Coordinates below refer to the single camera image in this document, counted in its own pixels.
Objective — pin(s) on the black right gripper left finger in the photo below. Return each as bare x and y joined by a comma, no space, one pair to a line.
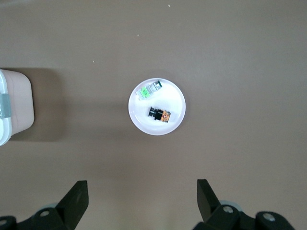
67,210

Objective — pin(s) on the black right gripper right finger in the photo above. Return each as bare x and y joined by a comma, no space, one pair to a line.
223,218

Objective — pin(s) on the orange push button switch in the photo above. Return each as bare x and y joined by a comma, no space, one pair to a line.
158,115

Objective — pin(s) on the pink round plate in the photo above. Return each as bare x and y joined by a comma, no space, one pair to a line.
168,125

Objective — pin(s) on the white lidded container box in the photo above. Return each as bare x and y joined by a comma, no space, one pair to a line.
19,107

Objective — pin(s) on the brown table cover mat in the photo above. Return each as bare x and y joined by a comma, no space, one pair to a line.
239,72

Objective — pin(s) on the green push button switch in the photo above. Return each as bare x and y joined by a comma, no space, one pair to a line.
146,92

